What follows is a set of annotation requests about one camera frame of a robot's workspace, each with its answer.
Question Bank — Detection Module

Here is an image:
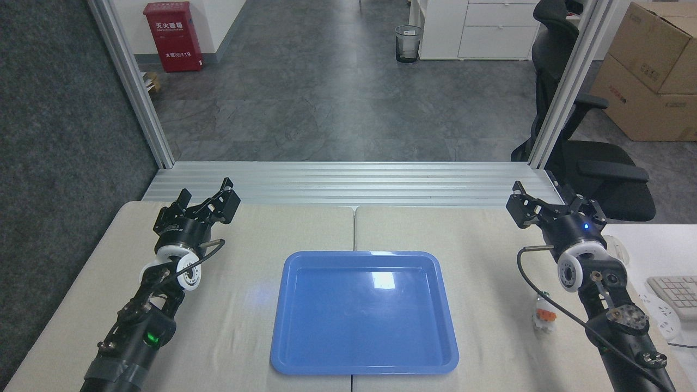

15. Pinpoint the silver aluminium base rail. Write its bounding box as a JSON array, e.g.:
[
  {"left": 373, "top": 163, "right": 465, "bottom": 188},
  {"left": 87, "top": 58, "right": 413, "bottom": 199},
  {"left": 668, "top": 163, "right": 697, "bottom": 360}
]
[{"left": 142, "top": 161, "right": 570, "bottom": 212}]

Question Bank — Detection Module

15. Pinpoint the brown cardboard box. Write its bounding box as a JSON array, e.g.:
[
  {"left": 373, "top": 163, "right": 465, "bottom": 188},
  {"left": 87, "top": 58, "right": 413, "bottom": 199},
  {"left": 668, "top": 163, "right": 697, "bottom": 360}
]
[
  {"left": 608, "top": 2, "right": 697, "bottom": 96},
  {"left": 590, "top": 53, "right": 697, "bottom": 142}
]

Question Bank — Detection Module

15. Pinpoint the silver aluminium post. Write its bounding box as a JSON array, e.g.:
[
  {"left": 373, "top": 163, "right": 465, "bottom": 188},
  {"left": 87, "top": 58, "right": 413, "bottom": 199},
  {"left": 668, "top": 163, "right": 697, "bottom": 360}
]
[
  {"left": 87, "top": 0, "right": 175, "bottom": 169},
  {"left": 527, "top": 0, "right": 627, "bottom": 169}
]

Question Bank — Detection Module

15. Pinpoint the dark mesh trash bin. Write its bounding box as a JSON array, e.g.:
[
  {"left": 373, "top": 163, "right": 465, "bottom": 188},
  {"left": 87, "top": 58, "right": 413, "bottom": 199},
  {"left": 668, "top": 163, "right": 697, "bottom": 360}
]
[{"left": 395, "top": 25, "right": 423, "bottom": 64}]

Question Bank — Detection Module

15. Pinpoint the red fire extinguisher box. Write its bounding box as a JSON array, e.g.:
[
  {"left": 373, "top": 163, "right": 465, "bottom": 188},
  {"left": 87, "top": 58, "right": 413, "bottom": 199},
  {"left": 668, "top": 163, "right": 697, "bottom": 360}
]
[{"left": 143, "top": 1, "right": 204, "bottom": 73}]

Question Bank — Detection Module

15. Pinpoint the white drawer cabinet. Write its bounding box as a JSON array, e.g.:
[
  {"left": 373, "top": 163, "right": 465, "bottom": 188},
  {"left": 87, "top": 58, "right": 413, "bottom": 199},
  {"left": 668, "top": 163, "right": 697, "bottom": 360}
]
[{"left": 408, "top": 0, "right": 540, "bottom": 60}]

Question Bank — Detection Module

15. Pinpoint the blue plastic tray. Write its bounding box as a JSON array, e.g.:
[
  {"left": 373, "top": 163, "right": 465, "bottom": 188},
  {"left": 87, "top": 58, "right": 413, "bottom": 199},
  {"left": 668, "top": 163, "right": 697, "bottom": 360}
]
[{"left": 270, "top": 250, "right": 460, "bottom": 376}]

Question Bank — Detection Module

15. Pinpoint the black office chair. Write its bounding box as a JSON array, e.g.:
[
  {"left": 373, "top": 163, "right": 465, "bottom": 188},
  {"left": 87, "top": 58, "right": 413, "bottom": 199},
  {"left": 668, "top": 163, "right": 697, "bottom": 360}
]
[{"left": 511, "top": 0, "right": 656, "bottom": 222}]

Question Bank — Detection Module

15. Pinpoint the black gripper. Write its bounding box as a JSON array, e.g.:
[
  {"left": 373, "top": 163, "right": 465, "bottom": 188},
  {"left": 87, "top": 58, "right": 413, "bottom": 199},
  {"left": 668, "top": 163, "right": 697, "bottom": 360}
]
[
  {"left": 506, "top": 181, "right": 608, "bottom": 261},
  {"left": 154, "top": 177, "right": 241, "bottom": 256}
]

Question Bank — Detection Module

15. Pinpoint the white power strip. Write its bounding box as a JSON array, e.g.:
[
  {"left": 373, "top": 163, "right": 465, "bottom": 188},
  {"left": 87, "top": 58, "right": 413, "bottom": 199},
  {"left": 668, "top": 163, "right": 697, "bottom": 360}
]
[{"left": 637, "top": 293, "right": 682, "bottom": 341}]

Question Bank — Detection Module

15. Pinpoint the white keyboard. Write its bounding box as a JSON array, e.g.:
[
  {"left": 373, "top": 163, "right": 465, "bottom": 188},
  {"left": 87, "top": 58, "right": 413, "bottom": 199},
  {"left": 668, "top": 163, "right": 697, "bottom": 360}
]
[{"left": 646, "top": 275, "right": 697, "bottom": 321}]

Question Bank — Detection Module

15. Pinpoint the white computer mouse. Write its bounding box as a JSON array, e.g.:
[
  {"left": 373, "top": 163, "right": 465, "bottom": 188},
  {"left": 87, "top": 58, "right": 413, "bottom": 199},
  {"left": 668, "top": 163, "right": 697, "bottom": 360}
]
[{"left": 606, "top": 235, "right": 631, "bottom": 266}]

